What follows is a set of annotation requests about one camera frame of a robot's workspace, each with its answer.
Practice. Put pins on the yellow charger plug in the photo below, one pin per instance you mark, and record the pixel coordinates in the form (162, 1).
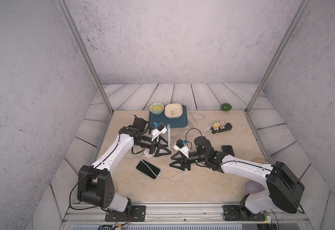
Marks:
(216, 126)

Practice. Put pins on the purple bowl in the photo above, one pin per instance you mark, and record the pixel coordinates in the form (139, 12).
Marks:
(253, 187)

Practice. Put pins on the black smartphone bottom left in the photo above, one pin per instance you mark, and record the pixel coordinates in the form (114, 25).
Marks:
(148, 169)

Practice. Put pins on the front aluminium rail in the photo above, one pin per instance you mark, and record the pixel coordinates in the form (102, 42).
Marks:
(182, 216)

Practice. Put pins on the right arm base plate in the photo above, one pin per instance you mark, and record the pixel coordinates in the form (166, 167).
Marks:
(240, 213)

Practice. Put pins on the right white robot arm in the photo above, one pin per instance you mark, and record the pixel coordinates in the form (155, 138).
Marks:
(282, 188)

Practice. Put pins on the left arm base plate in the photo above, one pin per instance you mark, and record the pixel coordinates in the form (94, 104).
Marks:
(133, 213)

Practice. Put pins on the small patterned bowl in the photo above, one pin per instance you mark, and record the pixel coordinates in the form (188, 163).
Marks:
(157, 108)

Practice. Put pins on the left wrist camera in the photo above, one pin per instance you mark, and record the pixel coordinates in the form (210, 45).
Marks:
(157, 130)

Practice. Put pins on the black power strip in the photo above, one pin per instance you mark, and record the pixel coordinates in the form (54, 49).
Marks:
(227, 127)

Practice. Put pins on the right aluminium frame post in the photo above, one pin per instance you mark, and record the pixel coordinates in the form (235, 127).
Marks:
(290, 31)

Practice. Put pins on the blue-cased smartphone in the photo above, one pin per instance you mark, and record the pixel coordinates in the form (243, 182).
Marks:
(169, 136)

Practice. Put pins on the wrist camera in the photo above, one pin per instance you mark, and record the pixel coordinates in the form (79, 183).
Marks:
(182, 147)
(157, 130)

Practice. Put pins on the pink charger plug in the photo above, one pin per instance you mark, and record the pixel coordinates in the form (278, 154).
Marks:
(222, 124)

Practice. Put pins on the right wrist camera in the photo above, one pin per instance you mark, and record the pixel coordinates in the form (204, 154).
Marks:
(182, 147)

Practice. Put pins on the cream square bowl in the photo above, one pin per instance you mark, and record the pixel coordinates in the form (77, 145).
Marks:
(173, 110)

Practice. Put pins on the aluminium frame post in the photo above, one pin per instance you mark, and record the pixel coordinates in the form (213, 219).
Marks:
(290, 31)
(83, 51)

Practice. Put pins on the dark blue mat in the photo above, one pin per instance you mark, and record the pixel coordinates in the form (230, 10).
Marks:
(180, 122)

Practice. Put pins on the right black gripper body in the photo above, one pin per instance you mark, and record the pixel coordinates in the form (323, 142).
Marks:
(195, 157)

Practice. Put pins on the left aluminium frame post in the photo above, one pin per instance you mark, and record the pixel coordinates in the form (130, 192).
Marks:
(83, 51)

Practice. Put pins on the green round fruit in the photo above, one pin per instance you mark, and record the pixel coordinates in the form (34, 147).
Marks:
(226, 107)

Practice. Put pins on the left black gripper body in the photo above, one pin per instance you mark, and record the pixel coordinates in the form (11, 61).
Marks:
(145, 143)

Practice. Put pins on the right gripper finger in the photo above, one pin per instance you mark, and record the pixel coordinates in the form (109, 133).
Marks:
(179, 156)
(181, 165)

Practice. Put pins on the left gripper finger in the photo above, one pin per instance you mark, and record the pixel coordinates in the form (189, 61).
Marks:
(162, 140)
(162, 150)

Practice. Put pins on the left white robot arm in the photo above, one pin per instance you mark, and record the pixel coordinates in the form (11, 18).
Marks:
(95, 185)

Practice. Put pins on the pink-cased smartphone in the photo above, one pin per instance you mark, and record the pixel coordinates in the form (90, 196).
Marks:
(228, 150)

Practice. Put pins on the white power strip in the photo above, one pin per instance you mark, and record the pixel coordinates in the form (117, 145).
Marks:
(148, 155)

